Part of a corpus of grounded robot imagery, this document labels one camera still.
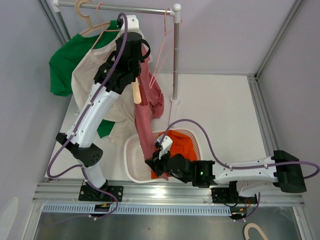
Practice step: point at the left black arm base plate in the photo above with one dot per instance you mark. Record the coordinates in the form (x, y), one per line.
(89, 194)

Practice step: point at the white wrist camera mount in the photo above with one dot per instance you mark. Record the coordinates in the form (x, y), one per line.
(132, 24)
(163, 144)

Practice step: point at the white slotted cable duct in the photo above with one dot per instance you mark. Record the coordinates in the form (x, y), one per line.
(135, 209)

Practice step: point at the aluminium rail frame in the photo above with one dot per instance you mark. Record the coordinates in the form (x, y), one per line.
(157, 193)

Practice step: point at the metal clothes rack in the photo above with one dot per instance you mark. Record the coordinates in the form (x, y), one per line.
(175, 98)

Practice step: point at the white perforated plastic basket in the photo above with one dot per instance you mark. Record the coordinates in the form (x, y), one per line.
(136, 168)

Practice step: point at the pink t shirt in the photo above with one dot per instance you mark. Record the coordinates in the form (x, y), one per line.
(151, 107)

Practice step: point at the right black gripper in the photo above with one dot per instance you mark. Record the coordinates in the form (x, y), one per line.
(155, 164)

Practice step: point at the orange t shirt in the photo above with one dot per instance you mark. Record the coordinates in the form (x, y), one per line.
(182, 144)

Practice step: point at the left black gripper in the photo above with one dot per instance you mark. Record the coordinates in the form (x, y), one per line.
(141, 60)

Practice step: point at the pink wire hanger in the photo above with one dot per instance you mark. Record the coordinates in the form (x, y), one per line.
(174, 12)
(108, 30)

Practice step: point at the beige t shirt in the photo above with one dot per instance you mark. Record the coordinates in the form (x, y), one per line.
(122, 110)

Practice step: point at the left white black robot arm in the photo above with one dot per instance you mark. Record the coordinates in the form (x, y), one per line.
(121, 69)

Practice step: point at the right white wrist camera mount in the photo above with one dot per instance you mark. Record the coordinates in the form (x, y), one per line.
(163, 144)

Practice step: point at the green t shirt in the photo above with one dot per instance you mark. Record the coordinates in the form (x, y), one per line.
(65, 60)

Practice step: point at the beige wooden hanger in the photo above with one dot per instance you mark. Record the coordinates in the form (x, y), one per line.
(136, 92)
(90, 27)

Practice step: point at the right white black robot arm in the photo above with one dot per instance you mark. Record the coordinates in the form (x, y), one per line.
(282, 170)

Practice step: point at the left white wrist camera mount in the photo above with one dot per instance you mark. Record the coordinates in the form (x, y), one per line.
(132, 24)

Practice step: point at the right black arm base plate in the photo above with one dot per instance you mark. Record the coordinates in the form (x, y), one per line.
(230, 196)

